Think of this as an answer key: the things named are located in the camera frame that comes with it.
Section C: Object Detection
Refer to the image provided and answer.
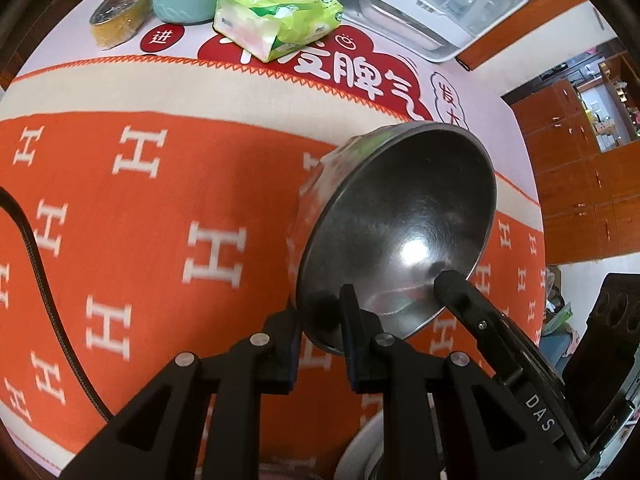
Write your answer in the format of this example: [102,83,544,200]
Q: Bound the pink steel bowl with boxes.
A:
[287,121,497,358]

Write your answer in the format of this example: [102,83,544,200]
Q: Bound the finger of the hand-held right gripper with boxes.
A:
[434,270,527,386]

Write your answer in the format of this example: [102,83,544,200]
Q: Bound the orange patterned tablecloth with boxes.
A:
[0,55,547,480]

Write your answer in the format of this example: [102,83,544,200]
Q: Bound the green tissue pack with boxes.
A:
[213,0,344,64]

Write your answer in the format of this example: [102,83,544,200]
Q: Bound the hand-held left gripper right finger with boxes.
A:
[340,284,571,480]

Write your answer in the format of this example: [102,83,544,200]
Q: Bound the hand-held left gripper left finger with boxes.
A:
[60,305,302,480]

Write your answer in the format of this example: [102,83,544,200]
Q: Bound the black braided cable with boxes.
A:
[0,187,113,426]

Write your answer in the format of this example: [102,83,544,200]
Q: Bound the clear food container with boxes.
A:
[89,0,157,52]

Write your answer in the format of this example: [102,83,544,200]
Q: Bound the wall shelf with small goods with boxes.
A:
[575,52,640,153]

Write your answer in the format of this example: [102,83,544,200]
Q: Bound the wooden cabinets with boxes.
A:
[510,77,640,266]

